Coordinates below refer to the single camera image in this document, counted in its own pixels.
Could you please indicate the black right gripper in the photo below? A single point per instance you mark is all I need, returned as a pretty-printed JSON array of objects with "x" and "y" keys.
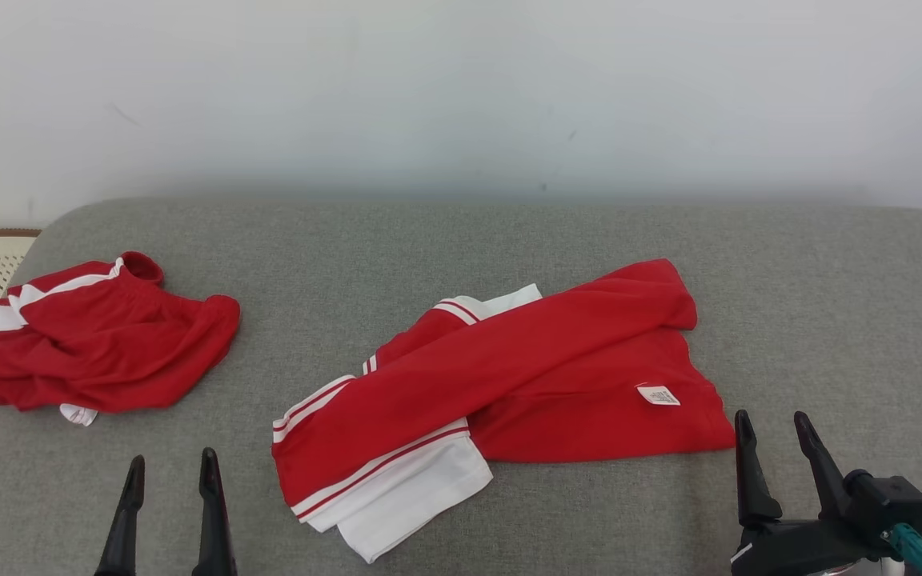
[{"x": 797, "y": 548}]

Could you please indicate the red basketball jersey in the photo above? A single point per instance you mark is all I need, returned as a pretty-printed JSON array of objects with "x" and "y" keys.
[{"x": 541, "y": 376}]

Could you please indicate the red shorts with white stripe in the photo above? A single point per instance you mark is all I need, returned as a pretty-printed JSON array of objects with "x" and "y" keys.
[{"x": 109, "y": 352}]

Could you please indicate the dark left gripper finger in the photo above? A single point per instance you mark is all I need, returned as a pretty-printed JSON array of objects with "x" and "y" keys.
[
  {"x": 213, "y": 528},
  {"x": 125, "y": 528}
]

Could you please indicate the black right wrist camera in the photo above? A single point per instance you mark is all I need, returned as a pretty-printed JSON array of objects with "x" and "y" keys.
[{"x": 889, "y": 504}]

